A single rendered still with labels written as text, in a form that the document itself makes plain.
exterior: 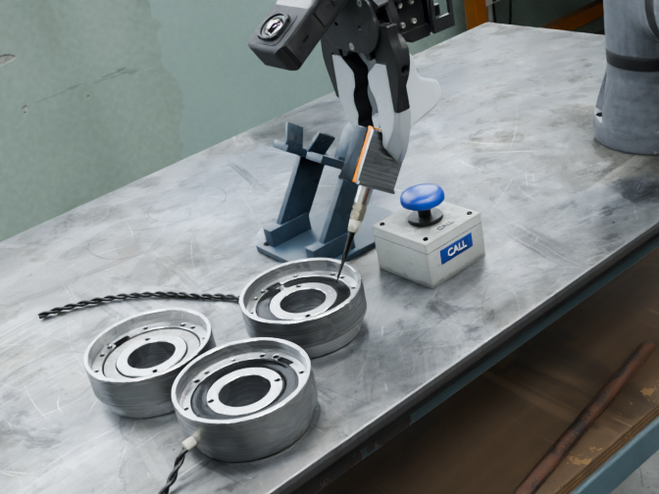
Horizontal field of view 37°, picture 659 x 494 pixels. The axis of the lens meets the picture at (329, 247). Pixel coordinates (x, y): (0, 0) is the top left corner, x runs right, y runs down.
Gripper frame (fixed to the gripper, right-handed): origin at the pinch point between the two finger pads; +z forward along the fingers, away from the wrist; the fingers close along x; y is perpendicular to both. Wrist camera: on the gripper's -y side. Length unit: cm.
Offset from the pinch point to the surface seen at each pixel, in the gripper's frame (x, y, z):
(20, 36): 162, 24, 16
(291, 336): -3.2, -13.9, 10.4
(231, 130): 165, 73, 58
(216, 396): -5.3, -22.4, 10.2
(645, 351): -2.6, 30.4, 36.8
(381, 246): 2.5, 0.3, 10.6
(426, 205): -1.6, 2.9, 6.4
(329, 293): -0.6, -8.1, 10.2
